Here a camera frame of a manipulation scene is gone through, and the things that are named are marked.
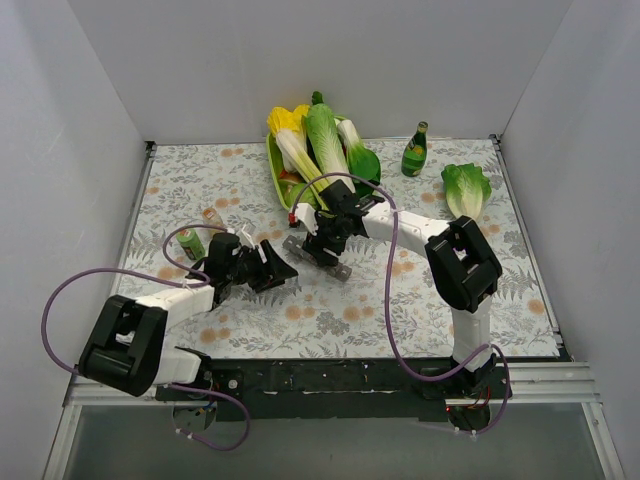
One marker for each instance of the green plastic basket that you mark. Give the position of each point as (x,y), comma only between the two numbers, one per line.
(283,178)

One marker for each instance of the bok choy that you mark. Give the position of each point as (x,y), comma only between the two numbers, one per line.
(361,161)

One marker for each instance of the yellow leafy cabbage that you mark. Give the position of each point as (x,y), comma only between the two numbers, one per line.
(280,118)

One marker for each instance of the round green cabbage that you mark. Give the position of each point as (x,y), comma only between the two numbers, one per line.
(307,195)

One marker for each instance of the floral table mat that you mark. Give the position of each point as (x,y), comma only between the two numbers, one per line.
(353,296)

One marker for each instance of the napa cabbage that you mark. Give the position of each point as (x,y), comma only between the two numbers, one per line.
(322,132)

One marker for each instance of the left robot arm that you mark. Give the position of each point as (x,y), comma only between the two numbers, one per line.
(127,350)

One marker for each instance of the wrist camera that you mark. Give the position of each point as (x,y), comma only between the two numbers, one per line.
(303,214)
(245,235)

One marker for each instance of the green glass bottle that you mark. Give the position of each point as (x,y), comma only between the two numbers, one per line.
(415,152)

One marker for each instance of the celery stalks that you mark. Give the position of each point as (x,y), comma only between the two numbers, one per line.
(296,157)

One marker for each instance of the grey weekly pill organizer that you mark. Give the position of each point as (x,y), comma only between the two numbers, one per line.
(323,260)

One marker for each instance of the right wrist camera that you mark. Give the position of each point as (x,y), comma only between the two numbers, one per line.
(303,214)

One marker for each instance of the romaine lettuce head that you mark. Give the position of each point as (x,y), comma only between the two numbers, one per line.
(466,189)

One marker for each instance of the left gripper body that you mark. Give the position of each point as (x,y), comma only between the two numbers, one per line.
(263,267)

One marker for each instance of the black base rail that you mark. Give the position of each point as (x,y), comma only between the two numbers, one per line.
(337,388)

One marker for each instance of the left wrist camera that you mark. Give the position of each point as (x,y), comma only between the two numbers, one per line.
(245,235)

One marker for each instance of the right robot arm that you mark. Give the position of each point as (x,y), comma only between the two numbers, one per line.
(464,268)

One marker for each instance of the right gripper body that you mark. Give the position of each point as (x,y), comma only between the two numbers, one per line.
(325,240)

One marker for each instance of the green pill bottle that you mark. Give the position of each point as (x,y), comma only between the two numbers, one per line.
(191,244)

